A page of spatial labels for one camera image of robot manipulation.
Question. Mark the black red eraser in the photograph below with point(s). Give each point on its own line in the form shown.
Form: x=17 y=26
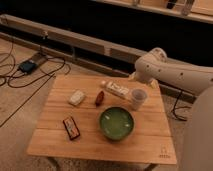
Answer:
x=71 y=128

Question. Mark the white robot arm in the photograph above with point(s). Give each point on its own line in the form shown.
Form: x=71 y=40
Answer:
x=197 y=153

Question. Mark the small brown red object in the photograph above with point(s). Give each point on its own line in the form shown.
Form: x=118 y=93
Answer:
x=99 y=98

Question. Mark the wooden folding table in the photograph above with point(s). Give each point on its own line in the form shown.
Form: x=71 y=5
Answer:
x=149 y=142

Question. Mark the translucent plastic cup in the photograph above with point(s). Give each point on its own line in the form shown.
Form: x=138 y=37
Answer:
x=138 y=97

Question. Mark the green bowl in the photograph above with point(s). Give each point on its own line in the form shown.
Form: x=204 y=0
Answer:
x=116 y=123

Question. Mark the blue power adapter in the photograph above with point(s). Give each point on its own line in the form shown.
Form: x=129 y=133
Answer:
x=27 y=67

